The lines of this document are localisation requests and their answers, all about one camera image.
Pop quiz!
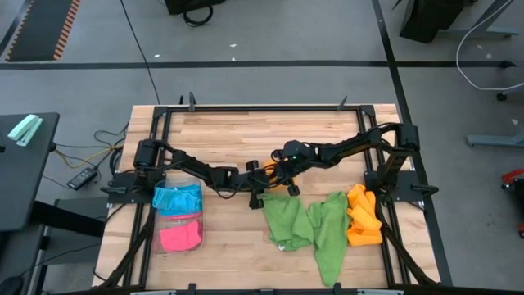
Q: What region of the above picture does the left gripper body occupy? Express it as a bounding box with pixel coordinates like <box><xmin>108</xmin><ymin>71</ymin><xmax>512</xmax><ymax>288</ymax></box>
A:
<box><xmin>228</xmin><ymin>159</ymin><xmax>267</xmax><ymax>210</ymax></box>

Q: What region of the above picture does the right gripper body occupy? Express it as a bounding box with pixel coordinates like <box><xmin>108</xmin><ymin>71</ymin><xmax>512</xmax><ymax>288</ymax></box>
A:
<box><xmin>270</xmin><ymin>149</ymin><xmax>302</xmax><ymax>197</ymax></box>

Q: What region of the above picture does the orange microfiber towel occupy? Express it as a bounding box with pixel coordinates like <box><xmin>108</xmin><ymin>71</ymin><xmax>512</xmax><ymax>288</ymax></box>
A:
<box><xmin>263</xmin><ymin>159</ymin><xmax>298</xmax><ymax>193</ymax></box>
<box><xmin>346</xmin><ymin>183</ymin><xmax>384</xmax><ymax>247</ymax></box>

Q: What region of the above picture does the green microfiber towel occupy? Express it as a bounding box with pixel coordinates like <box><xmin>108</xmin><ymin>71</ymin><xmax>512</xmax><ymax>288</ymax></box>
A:
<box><xmin>260</xmin><ymin>192</ymin><xmax>315</xmax><ymax>253</ymax></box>
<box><xmin>307</xmin><ymin>191</ymin><xmax>352</xmax><ymax>288</ymax></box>

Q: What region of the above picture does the blue microfiber towel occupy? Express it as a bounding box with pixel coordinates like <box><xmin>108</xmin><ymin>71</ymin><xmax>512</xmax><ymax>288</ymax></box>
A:
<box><xmin>151</xmin><ymin>184</ymin><xmax>181</xmax><ymax>197</ymax></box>
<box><xmin>153</xmin><ymin>186</ymin><xmax>204</xmax><ymax>217</ymax></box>

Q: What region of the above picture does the clear plastic bin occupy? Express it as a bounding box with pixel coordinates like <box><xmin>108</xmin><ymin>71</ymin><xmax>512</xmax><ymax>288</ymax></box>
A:
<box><xmin>151</xmin><ymin>176</ymin><xmax>206</xmax><ymax>255</ymax></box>

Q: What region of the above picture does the black power adapter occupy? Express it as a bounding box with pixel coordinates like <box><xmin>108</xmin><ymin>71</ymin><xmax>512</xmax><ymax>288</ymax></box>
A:
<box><xmin>66</xmin><ymin>166</ymin><xmax>98</xmax><ymax>192</ymax></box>

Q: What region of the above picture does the black table crossbeam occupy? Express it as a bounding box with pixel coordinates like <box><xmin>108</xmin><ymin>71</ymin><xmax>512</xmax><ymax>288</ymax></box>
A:
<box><xmin>30</xmin><ymin>199</ymin><xmax>106</xmax><ymax>238</ymax></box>

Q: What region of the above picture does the black box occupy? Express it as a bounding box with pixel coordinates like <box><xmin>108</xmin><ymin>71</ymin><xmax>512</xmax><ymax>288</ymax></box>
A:
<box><xmin>165</xmin><ymin>0</ymin><xmax>227</xmax><ymax>16</ymax></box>

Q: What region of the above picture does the black cabinet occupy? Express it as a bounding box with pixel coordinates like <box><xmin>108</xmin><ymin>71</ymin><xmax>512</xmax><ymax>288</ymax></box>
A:
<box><xmin>399</xmin><ymin>0</ymin><xmax>478</xmax><ymax>44</ymax></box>

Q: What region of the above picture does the grey desk foot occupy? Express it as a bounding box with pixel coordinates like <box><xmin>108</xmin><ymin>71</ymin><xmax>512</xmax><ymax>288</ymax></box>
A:
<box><xmin>466</xmin><ymin>133</ymin><xmax>524</xmax><ymax>148</ymax></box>

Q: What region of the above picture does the black side table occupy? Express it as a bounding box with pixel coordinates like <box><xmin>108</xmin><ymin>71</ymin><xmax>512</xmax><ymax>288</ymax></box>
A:
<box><xmin>0</xmin><ymin>112</ymin><xmax>61</xmax><ymax>233</ymax></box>

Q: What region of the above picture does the red cart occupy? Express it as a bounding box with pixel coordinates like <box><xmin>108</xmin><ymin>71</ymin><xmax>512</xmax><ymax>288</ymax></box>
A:
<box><xmin>501</xmin><ymin>167</ymin><xmax>524</xmax><ymax>239</ymax></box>

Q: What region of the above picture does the mint green stapler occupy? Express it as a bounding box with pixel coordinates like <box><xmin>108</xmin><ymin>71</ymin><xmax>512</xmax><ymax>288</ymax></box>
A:
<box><xmin>7</xmin><ymin>114</ymin><xmax>44</xmax><ymax>148</ymax></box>

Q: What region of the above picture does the black orange-edged floor mat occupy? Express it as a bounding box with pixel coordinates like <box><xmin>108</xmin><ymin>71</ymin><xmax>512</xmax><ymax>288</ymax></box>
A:
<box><xmin>3</xmin><ymin>0</ymin><xmax>82</xmax><ymax>63</ymax></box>

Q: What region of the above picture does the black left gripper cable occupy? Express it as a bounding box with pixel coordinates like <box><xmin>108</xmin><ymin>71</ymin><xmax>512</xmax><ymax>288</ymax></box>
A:
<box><xmin>210</xmin><ymin>178</ymin><xmax>251</xmax><ymax>201</ymax></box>

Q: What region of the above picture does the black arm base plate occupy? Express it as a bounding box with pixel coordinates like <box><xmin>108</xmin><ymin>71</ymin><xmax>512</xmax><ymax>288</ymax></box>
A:
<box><xmin>106</xmin><ymin>171</ymin><xmax>167</xmax><ymax>205</ymax></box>
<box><xmin>364</xmin><ymin>170</ymin><xmax>440</xmax><ymax>202</ymax></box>

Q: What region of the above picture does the yellow cable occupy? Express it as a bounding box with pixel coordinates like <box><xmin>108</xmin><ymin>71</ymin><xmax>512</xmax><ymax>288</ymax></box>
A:
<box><xmin>52</xmin><ymin>143</ymin><xmax>125</xmax><ymax>170</ymax></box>

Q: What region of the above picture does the black coiled cable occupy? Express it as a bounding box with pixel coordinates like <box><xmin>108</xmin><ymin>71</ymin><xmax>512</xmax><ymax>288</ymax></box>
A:
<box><xmin>182</xmin><ymin>3</ymin><xmax>215</xmax><ymax>28</ymax></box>

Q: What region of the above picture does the thin black floor cable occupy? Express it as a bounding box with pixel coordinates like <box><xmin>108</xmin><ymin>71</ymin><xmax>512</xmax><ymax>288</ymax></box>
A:
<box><xmin>120</xmin><ymin>0</ymin><xmax>161</xmax><ymax>106</ymax></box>

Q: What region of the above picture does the white floor cable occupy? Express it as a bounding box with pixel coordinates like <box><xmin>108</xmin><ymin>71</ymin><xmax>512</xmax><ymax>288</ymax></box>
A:
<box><xmin>455</xmin><ymin>0</ymin><xmax>524</xmax><ymax>92</ymax></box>

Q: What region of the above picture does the grey desk frame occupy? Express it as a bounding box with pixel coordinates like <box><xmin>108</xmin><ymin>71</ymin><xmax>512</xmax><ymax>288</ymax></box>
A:
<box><xmin>445</xmin><ymin>0</ymin><xmax>521</xmax><ymax>39</ymax></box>

